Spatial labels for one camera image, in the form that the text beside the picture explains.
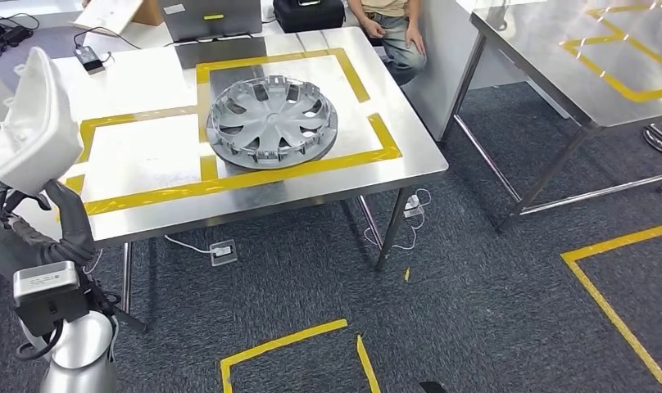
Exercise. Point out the black power adapter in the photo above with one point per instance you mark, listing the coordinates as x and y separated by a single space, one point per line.
89 59

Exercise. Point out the white partition panel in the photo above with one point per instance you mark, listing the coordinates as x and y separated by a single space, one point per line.
450 65

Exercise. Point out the white plastic part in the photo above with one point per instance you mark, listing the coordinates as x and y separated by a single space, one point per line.
38 125

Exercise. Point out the person's right hand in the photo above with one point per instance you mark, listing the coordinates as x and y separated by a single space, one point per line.
375 26

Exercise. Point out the yellow floor tape outline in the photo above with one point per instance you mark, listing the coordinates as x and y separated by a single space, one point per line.
608 304

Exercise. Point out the black carrying case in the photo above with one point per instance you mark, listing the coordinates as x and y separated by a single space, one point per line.
309 16

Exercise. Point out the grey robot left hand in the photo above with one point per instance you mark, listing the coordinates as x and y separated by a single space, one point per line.
5 249

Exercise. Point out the pale flat board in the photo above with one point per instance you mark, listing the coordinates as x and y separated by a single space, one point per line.
106 15

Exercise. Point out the person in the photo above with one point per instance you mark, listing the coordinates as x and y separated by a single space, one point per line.
401 54

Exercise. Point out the grey laptop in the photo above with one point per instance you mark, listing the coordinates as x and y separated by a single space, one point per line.
211 24

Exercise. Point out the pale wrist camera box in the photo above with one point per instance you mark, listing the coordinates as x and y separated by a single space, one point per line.
46 282

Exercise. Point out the white power adapter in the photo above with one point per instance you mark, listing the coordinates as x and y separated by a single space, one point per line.
412 206

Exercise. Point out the steel workbench table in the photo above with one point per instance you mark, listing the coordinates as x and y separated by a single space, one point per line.
146 81

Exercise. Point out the person's left hand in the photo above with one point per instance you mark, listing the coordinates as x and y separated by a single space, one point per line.
417 40

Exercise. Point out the yellow floor tape corner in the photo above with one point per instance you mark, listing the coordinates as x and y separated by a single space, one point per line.
279 343

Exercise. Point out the grey floor socket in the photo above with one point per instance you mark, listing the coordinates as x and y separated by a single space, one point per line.
223 253

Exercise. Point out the yellow tape on workbench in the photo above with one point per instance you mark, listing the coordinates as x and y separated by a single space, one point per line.
244 179

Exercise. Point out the grey wheel hubcap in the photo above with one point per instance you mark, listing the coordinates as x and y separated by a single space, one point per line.
271 116

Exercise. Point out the small yellow tape scrap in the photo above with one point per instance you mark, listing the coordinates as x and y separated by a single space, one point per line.
407 274

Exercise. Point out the brown cardboard box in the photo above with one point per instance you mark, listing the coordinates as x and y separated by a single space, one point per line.
149 12

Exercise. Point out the steel side table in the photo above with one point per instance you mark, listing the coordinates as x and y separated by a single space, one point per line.
553 59

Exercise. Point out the yellow floor tape strip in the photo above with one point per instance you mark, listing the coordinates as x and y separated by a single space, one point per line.
368 366

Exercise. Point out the black robot body edge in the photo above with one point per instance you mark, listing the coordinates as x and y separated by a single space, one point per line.
433 388

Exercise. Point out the yellow tape on side table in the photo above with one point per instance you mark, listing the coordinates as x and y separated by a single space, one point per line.
616 81

